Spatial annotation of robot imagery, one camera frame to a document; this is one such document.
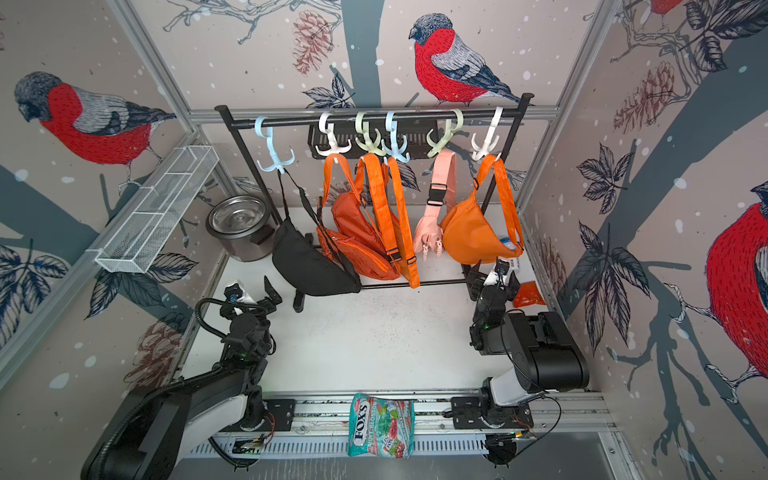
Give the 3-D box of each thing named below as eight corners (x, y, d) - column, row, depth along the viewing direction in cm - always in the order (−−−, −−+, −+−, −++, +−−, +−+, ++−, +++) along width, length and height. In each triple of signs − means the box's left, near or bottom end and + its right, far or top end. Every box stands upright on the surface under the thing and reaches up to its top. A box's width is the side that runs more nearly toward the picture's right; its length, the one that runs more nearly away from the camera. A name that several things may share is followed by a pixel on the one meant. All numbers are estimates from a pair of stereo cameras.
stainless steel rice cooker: (220, 264, 106) (194, 232, 92) (237, 228, 117) (216, 195, 103) (278, 264, 106) (261, 232, 92) (289, 228, 117) (275, 195, 103)
